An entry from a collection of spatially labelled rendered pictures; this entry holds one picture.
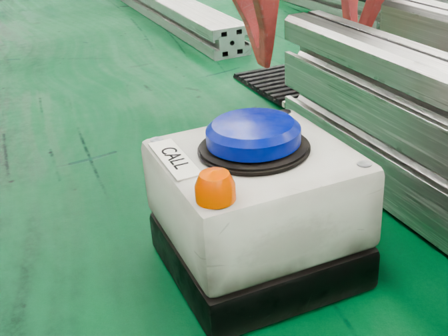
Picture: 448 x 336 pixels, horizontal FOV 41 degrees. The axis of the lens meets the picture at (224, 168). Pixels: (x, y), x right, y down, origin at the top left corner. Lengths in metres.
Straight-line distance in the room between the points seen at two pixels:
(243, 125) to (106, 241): 0.11
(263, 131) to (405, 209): 0.10
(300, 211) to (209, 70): 0.35
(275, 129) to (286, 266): 0.05
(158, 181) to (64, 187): 0.13
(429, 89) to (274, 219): 0.10
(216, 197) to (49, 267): 0.12
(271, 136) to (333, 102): 0.12
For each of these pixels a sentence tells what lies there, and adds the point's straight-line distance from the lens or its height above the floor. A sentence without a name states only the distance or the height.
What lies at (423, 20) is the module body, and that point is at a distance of 0.39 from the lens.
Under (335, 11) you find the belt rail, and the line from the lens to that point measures 0.75.
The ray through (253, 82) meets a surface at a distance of 0.51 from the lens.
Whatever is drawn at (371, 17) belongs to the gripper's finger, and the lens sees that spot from 0.46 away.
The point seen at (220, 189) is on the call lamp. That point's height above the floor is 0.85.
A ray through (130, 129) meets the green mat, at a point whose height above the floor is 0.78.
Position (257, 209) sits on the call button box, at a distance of 0.22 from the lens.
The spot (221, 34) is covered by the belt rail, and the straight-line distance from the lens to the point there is 0.59.
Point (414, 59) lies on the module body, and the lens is 0.29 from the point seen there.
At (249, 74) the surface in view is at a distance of 0.53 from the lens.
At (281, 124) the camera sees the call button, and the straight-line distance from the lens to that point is 0.25.
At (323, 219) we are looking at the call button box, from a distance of 0.23.
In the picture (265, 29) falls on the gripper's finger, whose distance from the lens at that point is 0.42.
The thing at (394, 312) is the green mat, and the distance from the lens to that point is 0.26.
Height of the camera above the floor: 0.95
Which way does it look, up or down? 27 degrees down
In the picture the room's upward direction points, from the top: 4 degrees counter-clockwise
